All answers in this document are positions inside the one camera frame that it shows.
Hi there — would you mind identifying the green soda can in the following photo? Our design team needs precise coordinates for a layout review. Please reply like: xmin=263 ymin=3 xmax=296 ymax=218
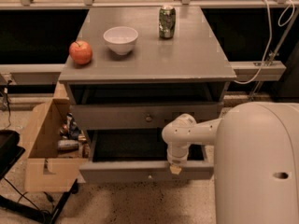
xmin=159 ymin=5 xmax=176 ymax=39

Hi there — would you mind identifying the cardboard box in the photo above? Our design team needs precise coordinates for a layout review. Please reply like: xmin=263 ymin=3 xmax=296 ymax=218
xmin=19 ymin=97 xmax=92 ymax=193

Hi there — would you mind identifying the grey drawer cabinet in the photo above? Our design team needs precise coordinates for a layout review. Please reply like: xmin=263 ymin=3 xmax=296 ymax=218
xmin=58 ymin=6 xmax=237 ymax=185

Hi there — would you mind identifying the silver can in box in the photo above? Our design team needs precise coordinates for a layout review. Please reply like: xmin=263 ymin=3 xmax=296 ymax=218
xmin=57 ymin=140 xmax=78 ymax=151

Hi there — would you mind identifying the white bowl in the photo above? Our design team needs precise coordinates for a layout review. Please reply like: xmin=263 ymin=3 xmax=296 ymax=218
xmin=103 ymin=26 xmax=138 ymax=55

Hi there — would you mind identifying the black stand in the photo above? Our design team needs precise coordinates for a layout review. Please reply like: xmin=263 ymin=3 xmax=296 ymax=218
xmin=0 ymin=130 xmax=78 ymax=224

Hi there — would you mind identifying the dark figurine in box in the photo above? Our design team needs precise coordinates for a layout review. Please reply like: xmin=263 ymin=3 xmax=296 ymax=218
xmin=59 ymin=113 xmax=81 ymax=140

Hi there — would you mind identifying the white cable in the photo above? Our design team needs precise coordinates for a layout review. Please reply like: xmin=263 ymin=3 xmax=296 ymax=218
xmin=233 ymin=0 xmax=296 ymax=86

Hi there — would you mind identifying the grey drawer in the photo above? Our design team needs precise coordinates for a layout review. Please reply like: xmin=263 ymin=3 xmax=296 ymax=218
xmin=70 ymin=103 xmax=223 ymax=130
xmin=79 ymin=128 xmax=213 ymax=183

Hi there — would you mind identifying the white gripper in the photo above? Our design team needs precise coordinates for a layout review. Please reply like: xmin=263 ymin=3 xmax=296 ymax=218
xmin=162 ymin=114 xmax=196 ymax=175

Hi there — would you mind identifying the grey top drawer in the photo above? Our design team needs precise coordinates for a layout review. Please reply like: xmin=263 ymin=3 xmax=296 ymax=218
xmin=70 ymin=103 xmax=223 ymax=130

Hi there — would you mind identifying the red apple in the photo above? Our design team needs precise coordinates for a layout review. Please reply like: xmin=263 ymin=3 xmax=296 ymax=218
xmin=69 ymin=40 xmax=93 ymax=65

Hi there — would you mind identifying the black cable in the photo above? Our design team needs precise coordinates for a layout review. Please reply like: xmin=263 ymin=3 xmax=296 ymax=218
xmin=1 ymin=79 xmax=13 ymax=131

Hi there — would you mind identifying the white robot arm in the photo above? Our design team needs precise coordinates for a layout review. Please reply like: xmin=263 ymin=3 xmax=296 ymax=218
xmin=162 ymin=102 xmax=299 ymax=224

